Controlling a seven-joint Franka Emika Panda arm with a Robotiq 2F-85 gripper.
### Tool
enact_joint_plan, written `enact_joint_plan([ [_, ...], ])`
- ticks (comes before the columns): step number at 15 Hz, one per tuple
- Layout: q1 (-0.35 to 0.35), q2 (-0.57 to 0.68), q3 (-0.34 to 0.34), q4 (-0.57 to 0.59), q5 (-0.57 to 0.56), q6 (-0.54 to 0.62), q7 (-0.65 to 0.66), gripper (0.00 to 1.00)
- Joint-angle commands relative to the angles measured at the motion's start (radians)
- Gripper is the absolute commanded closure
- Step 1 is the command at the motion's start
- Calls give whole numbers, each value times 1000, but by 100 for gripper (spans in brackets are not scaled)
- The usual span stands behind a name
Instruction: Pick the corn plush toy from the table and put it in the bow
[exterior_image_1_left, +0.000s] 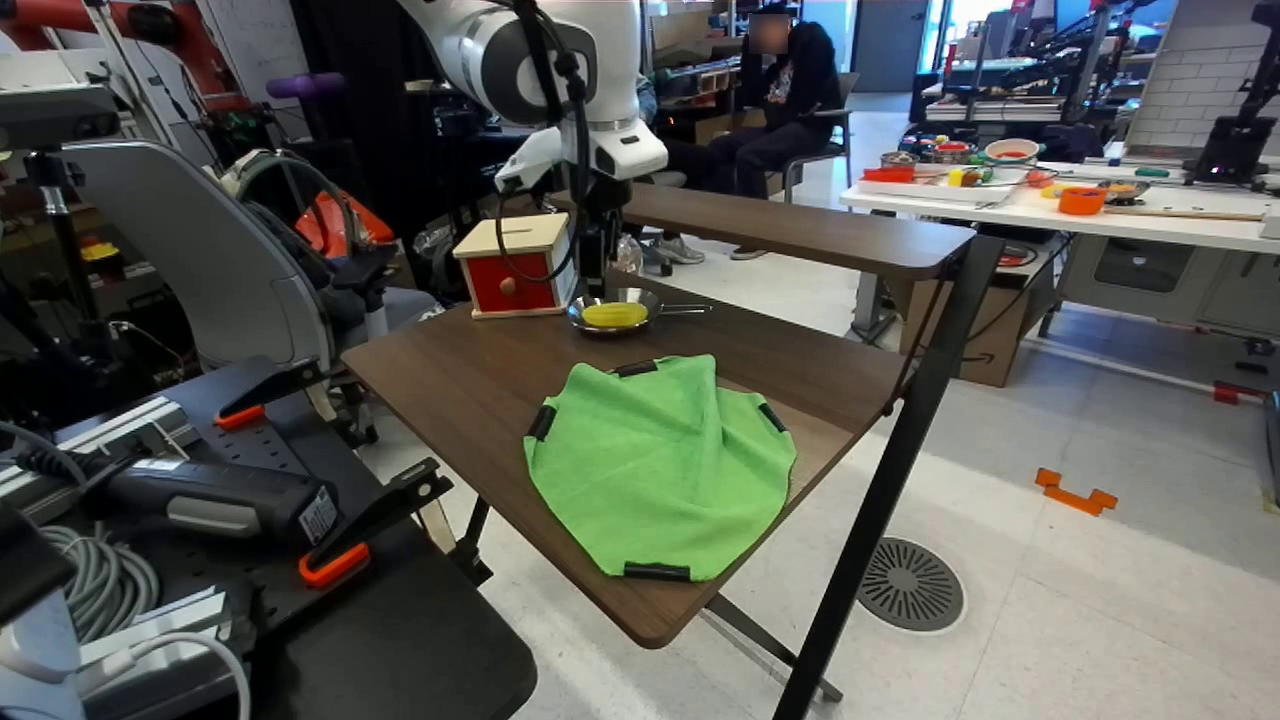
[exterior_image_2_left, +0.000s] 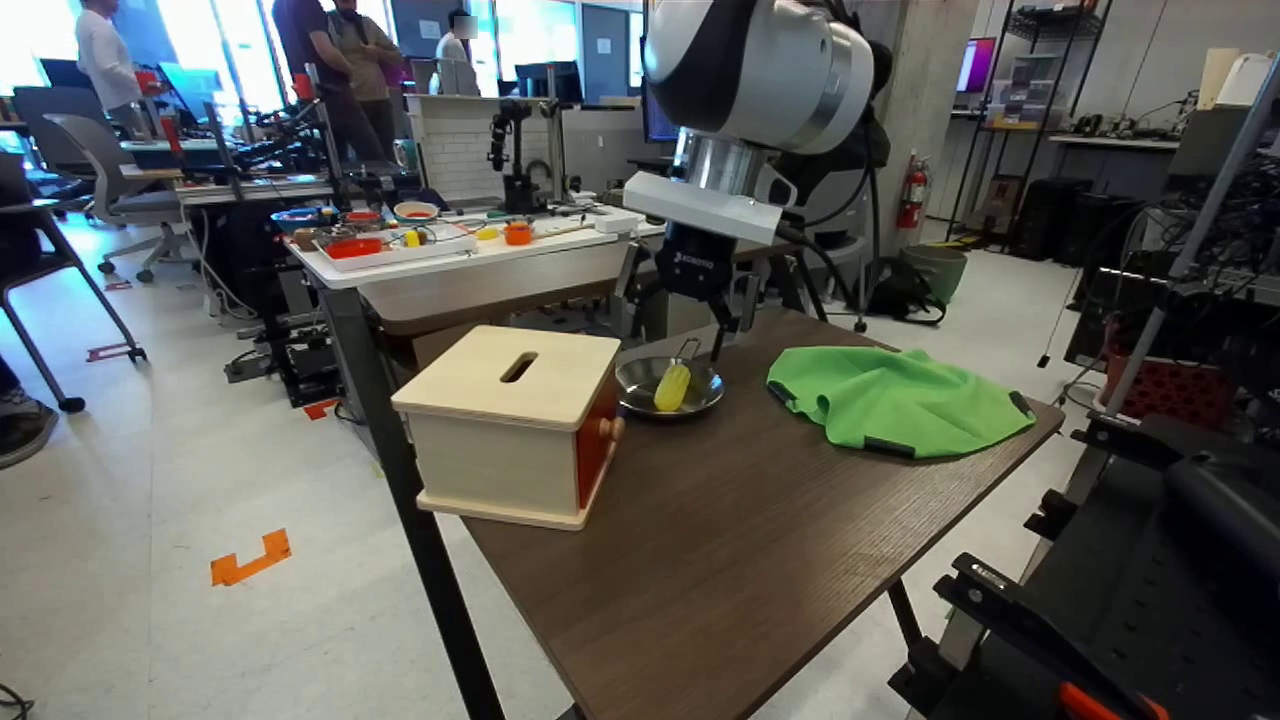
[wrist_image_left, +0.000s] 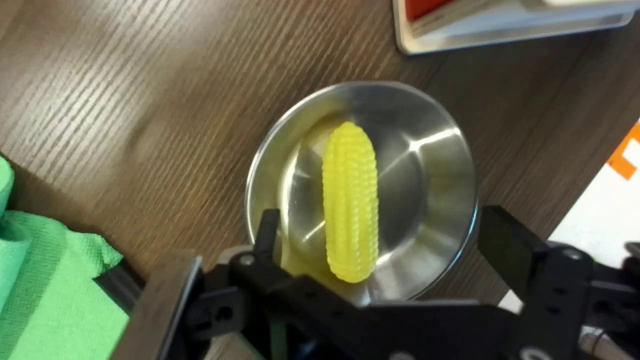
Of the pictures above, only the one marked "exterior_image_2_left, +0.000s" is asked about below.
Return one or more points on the black bag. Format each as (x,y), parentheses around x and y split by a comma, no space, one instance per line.
(922,287)

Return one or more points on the black metal cart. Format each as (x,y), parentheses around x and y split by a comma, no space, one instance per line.
(1147,587)

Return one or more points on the grey swivel chair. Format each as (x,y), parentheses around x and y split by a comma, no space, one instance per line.
(115,182)

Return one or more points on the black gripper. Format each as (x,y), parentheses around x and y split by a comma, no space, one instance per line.
(704,267)

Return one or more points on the cream wooden slot box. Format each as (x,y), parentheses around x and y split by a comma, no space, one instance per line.
(505,424)

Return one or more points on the metal bowl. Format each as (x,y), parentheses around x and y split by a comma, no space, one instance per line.
(646,392)

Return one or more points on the grey metal pole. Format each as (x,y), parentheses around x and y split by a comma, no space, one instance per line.
(1194,235)

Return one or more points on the orange tray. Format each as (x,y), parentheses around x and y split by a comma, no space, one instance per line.
(355,245)

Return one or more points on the orange cup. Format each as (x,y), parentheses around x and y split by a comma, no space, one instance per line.
(517,235)

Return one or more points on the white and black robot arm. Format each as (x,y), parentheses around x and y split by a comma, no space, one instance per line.
(752,80)

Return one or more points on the person in light shirt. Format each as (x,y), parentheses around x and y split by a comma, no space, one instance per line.
(456,60)

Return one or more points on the red fire extinguisher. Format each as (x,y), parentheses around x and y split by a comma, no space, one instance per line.
(912,193)

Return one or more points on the white table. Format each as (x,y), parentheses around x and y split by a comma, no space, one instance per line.
(466,252)

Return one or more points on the black folding stand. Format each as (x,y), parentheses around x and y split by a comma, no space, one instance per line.
(53,267)

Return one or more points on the small black robot arm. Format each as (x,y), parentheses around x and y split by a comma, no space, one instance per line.
(514,144)

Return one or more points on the red crate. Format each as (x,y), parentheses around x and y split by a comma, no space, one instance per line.
(1175,390)

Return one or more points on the standing person dark clothes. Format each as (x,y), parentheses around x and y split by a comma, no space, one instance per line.
(312,64)

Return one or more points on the green cloth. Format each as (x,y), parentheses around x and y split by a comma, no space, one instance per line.
(894,401)

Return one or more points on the person in white shirt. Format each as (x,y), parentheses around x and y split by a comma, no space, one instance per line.
(107,60)

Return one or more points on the standing person tan jacket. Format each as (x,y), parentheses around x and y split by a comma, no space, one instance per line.
(369,75)

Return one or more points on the black shelf rack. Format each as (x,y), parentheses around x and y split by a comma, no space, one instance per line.
(1026,122)

